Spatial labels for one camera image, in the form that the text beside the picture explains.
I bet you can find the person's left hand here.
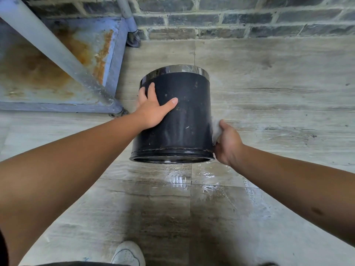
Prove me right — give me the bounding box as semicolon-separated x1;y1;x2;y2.
135;82;178;130

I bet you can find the person's right hand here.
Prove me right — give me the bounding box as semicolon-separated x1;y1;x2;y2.
214;119;245;167

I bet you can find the white cleaning cloth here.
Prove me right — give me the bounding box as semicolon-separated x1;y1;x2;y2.
211;116;224;144

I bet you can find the black round bin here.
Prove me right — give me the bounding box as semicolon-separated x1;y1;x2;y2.
129;65;216;164

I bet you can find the person's right forearm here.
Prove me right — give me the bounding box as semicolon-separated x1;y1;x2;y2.
228;144;355;247

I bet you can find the person's left forearm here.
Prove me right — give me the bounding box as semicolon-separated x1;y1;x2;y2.
0;111;145;266

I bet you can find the black caster wheel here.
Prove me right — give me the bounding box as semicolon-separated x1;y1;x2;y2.
108;108;129;118
126;30;142;48

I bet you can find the rusty blue metal cart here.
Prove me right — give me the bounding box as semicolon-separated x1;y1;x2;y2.
0;0;142;118

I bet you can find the white shoe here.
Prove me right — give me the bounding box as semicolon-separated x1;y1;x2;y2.
111;241;146;266

